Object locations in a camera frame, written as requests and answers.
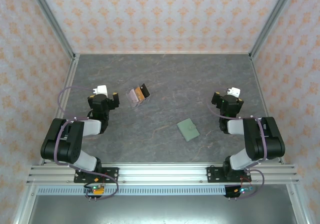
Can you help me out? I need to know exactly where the green card holder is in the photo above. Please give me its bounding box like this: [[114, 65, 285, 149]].
[[176, 118, 201, 143]]

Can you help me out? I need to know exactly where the black card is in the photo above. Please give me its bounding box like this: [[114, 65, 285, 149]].
[[139, 83, 151, 98]]

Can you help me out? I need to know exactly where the right controller board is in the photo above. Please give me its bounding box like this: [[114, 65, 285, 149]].
[[234, 185, 255, 195]]

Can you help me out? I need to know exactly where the controller board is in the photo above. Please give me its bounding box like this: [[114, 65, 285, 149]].
[[234, 185, 255, 195], [83, 184, 106, 197]]

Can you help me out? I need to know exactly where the left controller board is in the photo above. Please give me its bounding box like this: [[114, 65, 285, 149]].
[[83, 184, 106, 197]]

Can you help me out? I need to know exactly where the grey metal panel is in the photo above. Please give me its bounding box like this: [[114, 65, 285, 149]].
[[27, 195, 301, 224]]

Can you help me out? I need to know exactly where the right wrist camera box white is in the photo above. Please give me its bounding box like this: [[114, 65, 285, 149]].
[[226, 87, 242, 97]]

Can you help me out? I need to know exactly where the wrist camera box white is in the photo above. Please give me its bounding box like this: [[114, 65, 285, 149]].
[[226, 87, 242, 97], [91, 85, 109, 96]]

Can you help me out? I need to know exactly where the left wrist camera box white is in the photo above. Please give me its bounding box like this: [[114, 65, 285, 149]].
[[91, 85, 109, 96]]

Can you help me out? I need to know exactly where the right aluminium side rail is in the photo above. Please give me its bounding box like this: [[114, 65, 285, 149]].
[[249, 54, 286, 165]]

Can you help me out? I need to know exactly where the aluminium side rail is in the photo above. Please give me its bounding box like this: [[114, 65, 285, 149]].
[[39, 54, 81, 165], [249, 54, 286, 165]]

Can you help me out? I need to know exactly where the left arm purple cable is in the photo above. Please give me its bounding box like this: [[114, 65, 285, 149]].
[[54, 86, 120, 201]]

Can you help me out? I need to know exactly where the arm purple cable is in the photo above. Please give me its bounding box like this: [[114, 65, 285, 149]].
[[54, 86, 120, 201], [206, 88, 268, 200]]

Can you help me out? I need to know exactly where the left aluminium side rail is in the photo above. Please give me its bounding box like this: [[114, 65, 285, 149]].
[[39, 54, 81, 165]]

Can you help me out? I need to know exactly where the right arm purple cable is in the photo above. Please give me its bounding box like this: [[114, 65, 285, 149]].
[[206, 88, 268, 200]]

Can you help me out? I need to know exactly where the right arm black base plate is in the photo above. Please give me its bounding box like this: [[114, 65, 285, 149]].
[[206, 166, 251, 184]]

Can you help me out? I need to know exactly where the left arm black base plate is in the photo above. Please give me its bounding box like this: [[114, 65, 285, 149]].
[[73, 167, 120, 184]]

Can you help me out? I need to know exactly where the aluminium mounting rail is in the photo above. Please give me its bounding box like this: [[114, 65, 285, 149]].
[[26, 163, 300, 185]]

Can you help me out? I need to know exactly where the right aluminium corner post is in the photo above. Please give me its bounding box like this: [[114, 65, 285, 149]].
[[248, 0, 298, 60]]

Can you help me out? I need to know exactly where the aluminium corner post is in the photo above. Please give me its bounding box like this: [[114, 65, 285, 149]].
[[26, 0, 77, 60], [248, 0, 298, 60]]

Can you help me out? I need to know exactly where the left aluminium corner post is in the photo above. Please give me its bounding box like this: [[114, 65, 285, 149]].
[[26, 0, 77, 60]]

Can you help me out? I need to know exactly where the slotted grey cable duct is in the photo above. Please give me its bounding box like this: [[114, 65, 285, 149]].
[[36, 186, 227, 196]]

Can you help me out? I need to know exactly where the right aluminium frame leg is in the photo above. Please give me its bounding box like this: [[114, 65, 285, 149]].
[[286, 184, 308, 224]]

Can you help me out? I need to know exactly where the aluminium frame leg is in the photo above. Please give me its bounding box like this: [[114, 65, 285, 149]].
[[286, 184, 308, 224], [13, 184, 38, 224]]

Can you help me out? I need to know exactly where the left aluminium frame leg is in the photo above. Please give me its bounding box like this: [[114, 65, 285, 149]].
[[13, 184, 38, 224]]

